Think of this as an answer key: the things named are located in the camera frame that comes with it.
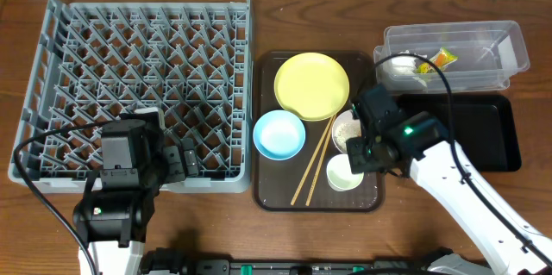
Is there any pink bowl with food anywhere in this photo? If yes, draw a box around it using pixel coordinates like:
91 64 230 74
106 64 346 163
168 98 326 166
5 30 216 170
331 109 361 153

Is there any pale green cup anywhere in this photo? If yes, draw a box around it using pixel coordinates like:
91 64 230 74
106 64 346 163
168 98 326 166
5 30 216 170
326 154 364 191

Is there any white tissue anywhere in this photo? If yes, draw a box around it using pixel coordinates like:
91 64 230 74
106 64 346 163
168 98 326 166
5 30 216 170
390 50 427 87

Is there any yellow orange snack wrapper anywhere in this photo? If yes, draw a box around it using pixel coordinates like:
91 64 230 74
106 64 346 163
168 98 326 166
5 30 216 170
417 47 458 74

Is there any light blue bowl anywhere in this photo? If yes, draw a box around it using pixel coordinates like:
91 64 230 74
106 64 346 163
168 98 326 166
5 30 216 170
253 109 306 160

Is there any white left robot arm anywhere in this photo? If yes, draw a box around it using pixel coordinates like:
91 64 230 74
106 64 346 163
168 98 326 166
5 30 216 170
73 107 198 274

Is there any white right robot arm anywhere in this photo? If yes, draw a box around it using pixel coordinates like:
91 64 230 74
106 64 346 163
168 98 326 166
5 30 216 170
347 85 551 274

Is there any clear plastic waste bin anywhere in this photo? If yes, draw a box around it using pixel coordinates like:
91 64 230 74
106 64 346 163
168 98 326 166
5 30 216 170
373 21 530 94

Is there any wooden chopstick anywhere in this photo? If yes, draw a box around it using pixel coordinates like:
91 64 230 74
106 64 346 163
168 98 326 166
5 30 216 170
290 116 336 206
305 115 336 206

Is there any black plastic tray bin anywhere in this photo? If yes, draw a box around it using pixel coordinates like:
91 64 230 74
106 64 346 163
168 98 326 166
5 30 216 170
395 92 523 172

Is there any yellow plate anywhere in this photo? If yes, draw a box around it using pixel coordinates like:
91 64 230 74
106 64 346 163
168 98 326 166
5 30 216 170
273 53 350 122

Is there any dark brown serving tray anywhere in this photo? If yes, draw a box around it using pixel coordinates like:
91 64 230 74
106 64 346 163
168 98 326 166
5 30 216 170
252 51 386 213

